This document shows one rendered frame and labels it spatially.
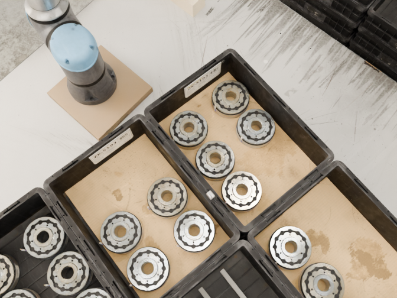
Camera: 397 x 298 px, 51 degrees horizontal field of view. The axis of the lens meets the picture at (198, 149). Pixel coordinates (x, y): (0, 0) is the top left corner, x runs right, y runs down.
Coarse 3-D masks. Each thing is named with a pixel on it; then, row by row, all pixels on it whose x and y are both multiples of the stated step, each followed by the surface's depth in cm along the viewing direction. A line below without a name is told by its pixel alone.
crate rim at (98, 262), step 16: (96, 144) 102; (160, 144) 102; (80, 160) 101; (176, 160) 101; (192, 176) 99; (48, 192) 99; (64, 208) 97; (80, 240) 95; (96, 256) 94; (192, 272) 92; (176, 288) 91
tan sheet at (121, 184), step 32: (128, 160) 111; (160, 160) 111; (96, 192) 109; (128, 192) 109; (192, 192) 108; (96, 224) 106; (160, 224) 106; (128, 256) 103; (192, 256) 103; (160, 288) 101
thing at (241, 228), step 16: (208, 64) 109; (192, 80) 108; (256, 80) 108; (272, 96) 106; (144, 112) 105; (288, 112) 104; (160, 128) 105; (304, 128) 103; (320, 144) 101; (288, 192) 98; (224, 208) 97; (272, 208) 97; (240, 224) 96; (256, 224) 96
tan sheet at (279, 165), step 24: (168, 120) 115; (216, 120) 115; (240, 144) 112; (288, 144) 112; (240, 168) 110; (264, 168) 110; (288, 168) 110; (312, 168) 110; (216, 192) 108; (240, 192) 108; (264, 192) 108; (240, 216) 106
